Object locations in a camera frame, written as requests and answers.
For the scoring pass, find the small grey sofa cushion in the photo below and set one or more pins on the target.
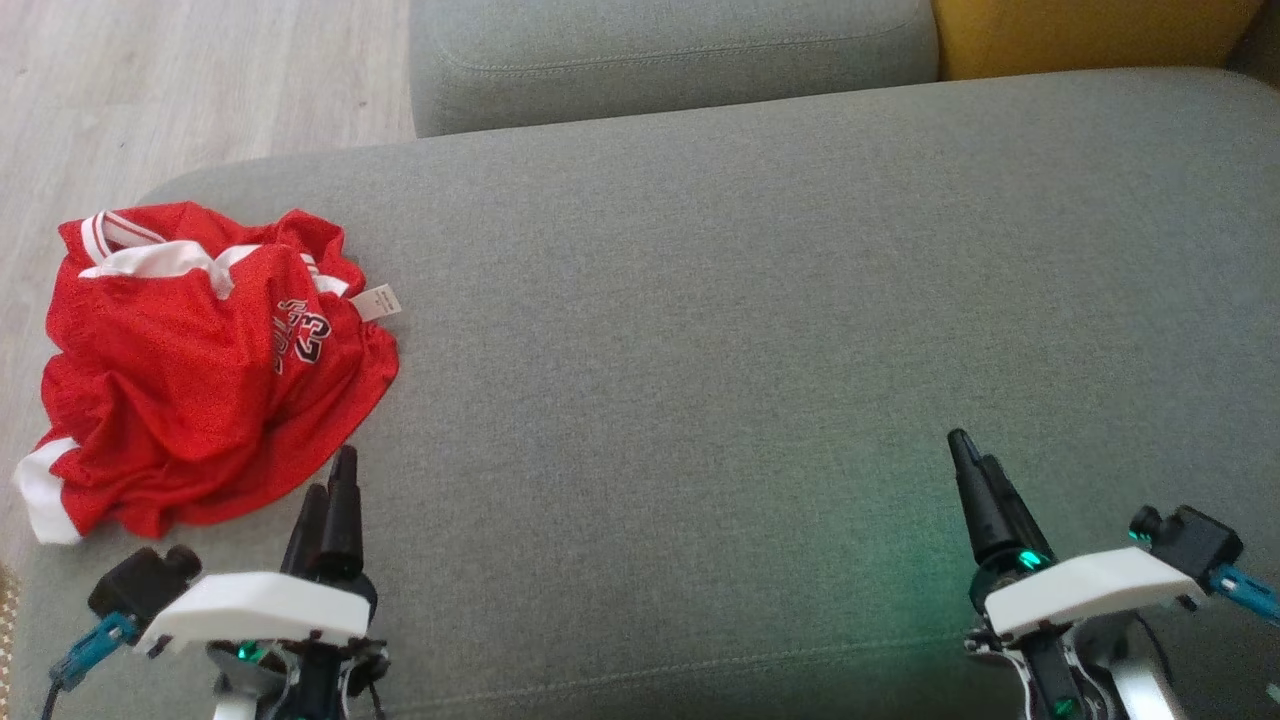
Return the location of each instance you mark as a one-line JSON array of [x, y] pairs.
[[670, 60]]

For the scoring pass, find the red white basketball shorts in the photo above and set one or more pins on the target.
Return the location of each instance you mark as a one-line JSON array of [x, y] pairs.
[[200, 400]]

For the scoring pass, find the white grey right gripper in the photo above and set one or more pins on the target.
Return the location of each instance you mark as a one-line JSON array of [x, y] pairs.
[[1080, 590]]

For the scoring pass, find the yellow sofa cushion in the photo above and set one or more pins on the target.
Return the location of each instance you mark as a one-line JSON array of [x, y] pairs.
[[1080, 35]]

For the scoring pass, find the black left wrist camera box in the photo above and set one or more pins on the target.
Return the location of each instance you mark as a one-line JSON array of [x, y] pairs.
[[140, 580]]

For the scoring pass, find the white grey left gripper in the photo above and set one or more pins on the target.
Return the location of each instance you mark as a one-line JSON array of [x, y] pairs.
[[260, 610]]

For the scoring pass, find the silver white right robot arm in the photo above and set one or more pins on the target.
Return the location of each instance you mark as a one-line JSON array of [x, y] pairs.
[[1135, 695]]

